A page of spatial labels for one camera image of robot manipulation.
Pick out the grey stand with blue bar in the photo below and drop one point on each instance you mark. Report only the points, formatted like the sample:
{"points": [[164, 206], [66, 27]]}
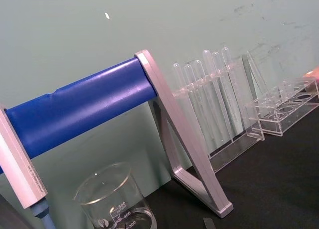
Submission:
{"points": [[82, 109]]}

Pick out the clear acrylic pipette rack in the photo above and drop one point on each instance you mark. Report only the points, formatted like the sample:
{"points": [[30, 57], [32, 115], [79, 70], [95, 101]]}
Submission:
{"points": [[236, 149]]}

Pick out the clear glass beaker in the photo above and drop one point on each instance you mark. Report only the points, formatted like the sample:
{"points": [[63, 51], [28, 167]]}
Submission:
{"points": [[119, 209]]}

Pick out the clear acrylic test tube rack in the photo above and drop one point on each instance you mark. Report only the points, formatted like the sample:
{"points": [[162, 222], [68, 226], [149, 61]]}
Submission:
{"points": [[276, 125]]}

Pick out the dark grey strip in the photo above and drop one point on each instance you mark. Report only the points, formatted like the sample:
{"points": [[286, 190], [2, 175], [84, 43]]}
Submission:
{"points": [[209, 224]]}

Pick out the black table cloth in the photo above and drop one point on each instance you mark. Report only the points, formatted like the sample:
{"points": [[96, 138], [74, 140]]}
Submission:
{"points": [[274, 179]]}

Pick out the pink object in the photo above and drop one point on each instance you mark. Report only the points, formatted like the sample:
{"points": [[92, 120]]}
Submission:
{"points": [[312, 73]]}

